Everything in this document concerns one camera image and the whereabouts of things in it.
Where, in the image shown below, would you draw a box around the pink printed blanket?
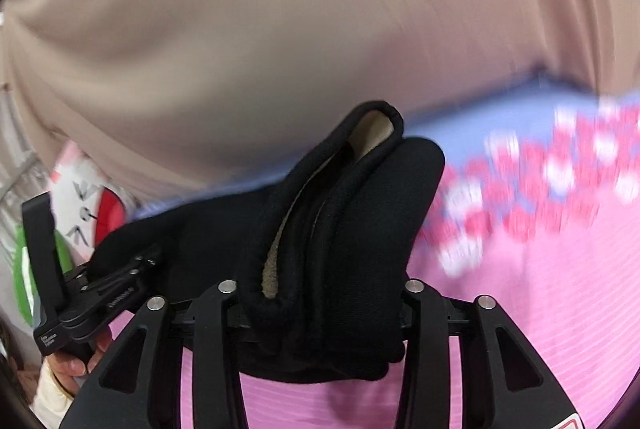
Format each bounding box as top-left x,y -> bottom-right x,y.
111,74 -> 640,429

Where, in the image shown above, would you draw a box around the person's left hand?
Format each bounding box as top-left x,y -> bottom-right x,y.
46,328 -> 114,394

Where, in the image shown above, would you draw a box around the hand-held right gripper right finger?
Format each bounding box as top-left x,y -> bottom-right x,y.
390,279 -> 583,429

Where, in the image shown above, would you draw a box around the person's left forearm cream sleeve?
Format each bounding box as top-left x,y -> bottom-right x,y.
31,358 -> 77,421

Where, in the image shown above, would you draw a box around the beige cloth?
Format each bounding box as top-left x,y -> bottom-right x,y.
0,0 -> 640,212

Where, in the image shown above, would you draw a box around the black pants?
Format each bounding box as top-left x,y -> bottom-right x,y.
91,100 -> 447,384

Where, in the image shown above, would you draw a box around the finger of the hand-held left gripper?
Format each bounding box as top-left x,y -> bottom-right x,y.
87,248 -> 165,294
92,281 -> 152,317

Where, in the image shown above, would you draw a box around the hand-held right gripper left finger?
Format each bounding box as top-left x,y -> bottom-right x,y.
59,280 -> 273,429

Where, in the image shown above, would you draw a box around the white cat face pillow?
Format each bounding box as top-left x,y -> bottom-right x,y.
49,142 -> 127,261

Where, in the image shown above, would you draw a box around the white curtain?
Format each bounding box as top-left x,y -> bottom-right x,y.
0,79 -> 68,235

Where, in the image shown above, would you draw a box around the green plush pillow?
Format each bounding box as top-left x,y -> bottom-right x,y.
12,223 -> 74,326

